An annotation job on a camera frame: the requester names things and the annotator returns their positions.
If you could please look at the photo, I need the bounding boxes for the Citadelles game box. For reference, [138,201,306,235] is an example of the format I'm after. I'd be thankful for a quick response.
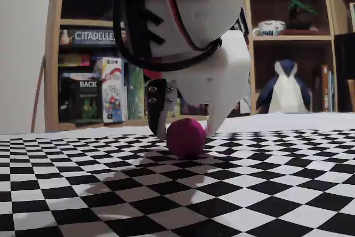
[59,28,127,46]

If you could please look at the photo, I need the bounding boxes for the white game box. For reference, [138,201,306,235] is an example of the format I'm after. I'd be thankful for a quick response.
[101,57,125,123]

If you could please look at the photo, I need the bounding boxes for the green bonsai model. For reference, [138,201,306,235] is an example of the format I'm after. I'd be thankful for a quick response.
[278,0,320,37]

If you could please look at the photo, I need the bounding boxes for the thin brown cord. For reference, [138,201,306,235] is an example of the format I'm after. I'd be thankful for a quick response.
[30,55,45,134]

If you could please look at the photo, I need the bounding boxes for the cream picture box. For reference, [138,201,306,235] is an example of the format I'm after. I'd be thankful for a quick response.
[348,2,355,33]

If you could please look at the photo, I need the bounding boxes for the black BACK game box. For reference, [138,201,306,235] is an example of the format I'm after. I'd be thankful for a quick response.
[59,77,103,123]

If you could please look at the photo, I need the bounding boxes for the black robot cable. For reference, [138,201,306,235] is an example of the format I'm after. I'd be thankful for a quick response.
[112,0,222,73]

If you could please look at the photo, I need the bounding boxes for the black cabinet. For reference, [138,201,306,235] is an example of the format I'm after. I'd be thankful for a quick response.
[334,33,355,113]

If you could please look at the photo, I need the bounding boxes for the orange books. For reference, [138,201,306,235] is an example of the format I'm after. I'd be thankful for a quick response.
[321,64,338,113]

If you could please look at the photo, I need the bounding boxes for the white mug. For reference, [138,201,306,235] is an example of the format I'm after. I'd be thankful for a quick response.
[252,19,286,37]

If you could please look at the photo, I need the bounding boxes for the white blue paper penguin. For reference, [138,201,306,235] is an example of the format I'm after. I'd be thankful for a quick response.
[255,58,312,114]

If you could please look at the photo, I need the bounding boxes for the pink yellow game box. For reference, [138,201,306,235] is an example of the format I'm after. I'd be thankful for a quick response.
[58,53,92,67]

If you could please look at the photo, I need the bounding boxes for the pink faceted ball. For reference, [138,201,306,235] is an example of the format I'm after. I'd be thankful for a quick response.
[165,118,207,160]

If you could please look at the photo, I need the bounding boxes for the green game box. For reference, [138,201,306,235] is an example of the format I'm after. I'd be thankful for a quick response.
[126,62,145,121]

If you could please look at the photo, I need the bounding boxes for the black white checkered mat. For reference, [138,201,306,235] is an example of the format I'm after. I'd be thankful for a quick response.
[0,112,355,237]

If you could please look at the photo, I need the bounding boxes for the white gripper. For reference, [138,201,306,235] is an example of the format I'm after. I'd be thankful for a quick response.
[144,29,252,141]

